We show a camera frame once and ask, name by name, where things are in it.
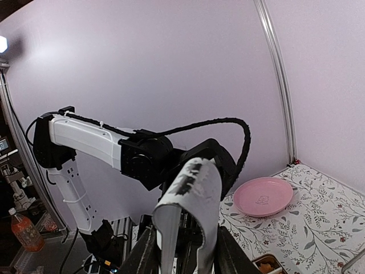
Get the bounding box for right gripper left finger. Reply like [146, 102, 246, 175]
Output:
[119, 227, 159, 274]

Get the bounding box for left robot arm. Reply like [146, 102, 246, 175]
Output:
[31, 106, 236, 264]

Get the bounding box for orange drink bottle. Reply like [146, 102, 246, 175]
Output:
[9, 208, 44, 252]

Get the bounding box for black camera cable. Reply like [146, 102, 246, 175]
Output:
[133, 117, 252, 183]

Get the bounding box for left aluminium frame post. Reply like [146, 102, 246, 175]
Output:
[254, 0, 297, 165]

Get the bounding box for metal serving tongs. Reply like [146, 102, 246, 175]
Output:
[152, 158, 222, 273]

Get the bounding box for silver metal tray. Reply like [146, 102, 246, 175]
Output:
[342, 255, 365, 274]

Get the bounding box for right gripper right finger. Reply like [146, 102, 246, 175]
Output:
[214, 226, 261, 274]

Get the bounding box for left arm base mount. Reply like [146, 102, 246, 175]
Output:
[81, 220, 128, 268]

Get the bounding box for pink divided cookie tin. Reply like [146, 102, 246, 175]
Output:
[252, 254, 286, 274]

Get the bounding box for pink plate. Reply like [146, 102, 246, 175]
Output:
[233, 177, 294, 217]

